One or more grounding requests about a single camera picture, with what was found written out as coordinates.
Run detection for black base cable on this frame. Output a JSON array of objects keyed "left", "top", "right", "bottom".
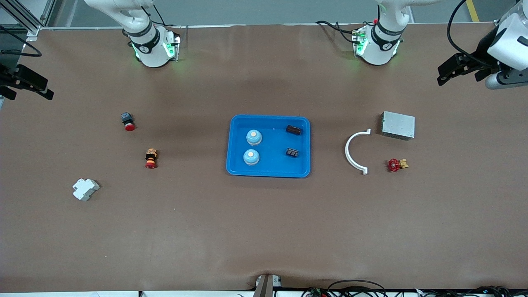
[
  {"left": 140, "top": 0, "right": 184, "bottom": 29},
  {"left": 316, "top": 20, "right": 365, "bottom": 44}
]

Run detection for white circuit breaker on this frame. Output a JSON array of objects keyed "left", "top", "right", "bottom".
[{"left": 73, "top": 178, "right": 100, "bottom": 201}]

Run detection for black looped cable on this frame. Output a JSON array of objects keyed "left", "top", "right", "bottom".
[{"left": 328, "top": 280, "right": 388, "bottom": 297}]

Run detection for tangled black cables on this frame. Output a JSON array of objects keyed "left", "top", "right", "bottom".
[{"left": 417, "top": 285, "right": 528, "bottom": 297}]

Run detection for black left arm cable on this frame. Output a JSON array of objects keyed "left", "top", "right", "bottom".
[{"left": 447, "top": 0, "right": 520, "bottom": 68}]

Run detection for white curved plastic bracket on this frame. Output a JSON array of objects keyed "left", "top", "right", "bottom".
[{"left": 345, "top": 129, "right": 371, "bottom": 175}]

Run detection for black right base cable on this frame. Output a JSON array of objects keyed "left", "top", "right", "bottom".
[{"left": 140, "top": 0, "right": 184, "bottom": 29}]

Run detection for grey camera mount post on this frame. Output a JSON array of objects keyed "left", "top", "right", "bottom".
[{"left": 253, "top": 273, "right": 283, "bottom": 297}]

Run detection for perforated metal power supply box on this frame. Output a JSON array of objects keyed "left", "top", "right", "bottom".
[{"left": 380, "top": 111, "right": 415, "bottom": 141}]

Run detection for blue plastic tray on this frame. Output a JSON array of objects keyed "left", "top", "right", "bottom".
[{"left": 226, "top": 115, "right": 311, "bottom": 178}]

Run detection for black left base cable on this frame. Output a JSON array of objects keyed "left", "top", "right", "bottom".
[{"left": 316, "top": 20, "right": 365, "bottom": 44}]

